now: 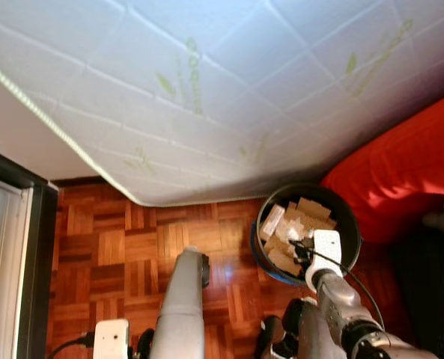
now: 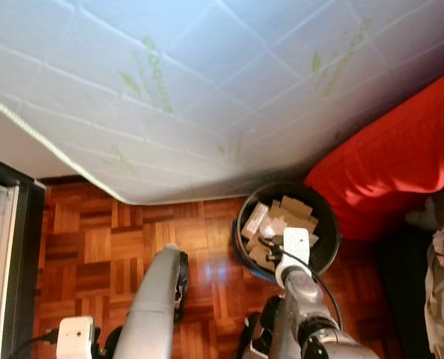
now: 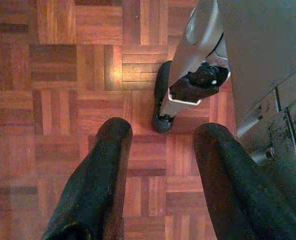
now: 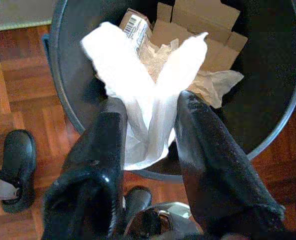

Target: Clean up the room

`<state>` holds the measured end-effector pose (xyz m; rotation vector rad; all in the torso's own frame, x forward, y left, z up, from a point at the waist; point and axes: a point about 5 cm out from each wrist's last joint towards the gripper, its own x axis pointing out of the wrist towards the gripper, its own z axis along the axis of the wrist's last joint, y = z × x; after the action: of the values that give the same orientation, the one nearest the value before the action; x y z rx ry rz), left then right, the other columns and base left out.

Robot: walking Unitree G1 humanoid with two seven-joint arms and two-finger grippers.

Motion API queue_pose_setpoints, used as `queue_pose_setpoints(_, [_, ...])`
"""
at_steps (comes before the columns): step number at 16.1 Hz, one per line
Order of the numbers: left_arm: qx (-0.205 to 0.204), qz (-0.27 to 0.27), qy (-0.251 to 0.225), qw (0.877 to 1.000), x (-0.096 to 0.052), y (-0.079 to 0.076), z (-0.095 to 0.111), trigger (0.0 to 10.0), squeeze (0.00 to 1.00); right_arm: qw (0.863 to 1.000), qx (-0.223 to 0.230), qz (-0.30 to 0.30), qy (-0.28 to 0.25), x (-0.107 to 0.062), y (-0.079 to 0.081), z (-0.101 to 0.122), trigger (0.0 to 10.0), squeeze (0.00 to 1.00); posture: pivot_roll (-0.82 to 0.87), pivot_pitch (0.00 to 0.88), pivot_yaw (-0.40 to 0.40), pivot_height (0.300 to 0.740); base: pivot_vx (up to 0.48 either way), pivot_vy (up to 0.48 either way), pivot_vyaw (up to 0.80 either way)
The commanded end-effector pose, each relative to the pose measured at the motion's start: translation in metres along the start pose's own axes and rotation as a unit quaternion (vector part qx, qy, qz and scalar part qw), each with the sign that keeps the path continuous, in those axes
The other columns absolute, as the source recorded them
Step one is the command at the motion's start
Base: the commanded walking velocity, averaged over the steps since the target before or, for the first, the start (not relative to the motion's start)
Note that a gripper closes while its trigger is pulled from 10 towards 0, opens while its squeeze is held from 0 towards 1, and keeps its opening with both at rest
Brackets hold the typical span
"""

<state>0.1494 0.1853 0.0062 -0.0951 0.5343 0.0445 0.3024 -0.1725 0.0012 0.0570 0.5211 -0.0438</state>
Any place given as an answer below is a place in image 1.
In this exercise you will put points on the red covered foam cushion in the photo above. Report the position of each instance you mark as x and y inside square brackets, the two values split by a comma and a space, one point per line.
[401, 172]

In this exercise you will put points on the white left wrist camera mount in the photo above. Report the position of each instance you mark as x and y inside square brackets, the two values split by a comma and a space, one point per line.
[111, 340]

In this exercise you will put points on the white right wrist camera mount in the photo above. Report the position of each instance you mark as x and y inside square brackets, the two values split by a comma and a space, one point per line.
[328, 247]

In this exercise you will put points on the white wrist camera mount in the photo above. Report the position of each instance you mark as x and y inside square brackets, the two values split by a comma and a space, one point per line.
[111, 340]
[328, 247]

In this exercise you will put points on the dark door frame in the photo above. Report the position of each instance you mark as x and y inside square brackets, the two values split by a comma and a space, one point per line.
[40, 262]

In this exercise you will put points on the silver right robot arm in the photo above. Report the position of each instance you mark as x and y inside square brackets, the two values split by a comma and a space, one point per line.
[341, 307]

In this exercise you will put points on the brown cardboard scrap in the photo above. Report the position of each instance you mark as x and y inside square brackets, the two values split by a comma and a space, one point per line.
[315, 212]
[281, 258]

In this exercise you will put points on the black robot leg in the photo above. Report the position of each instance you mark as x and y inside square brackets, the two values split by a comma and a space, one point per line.
[281, 336]

